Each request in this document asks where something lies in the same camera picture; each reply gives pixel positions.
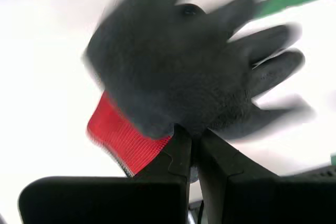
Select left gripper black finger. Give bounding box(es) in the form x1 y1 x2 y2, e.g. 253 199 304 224
197 129 336 224
17 123 193 224

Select black glove with red cuff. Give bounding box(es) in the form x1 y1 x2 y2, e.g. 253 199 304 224
83 0 316 184

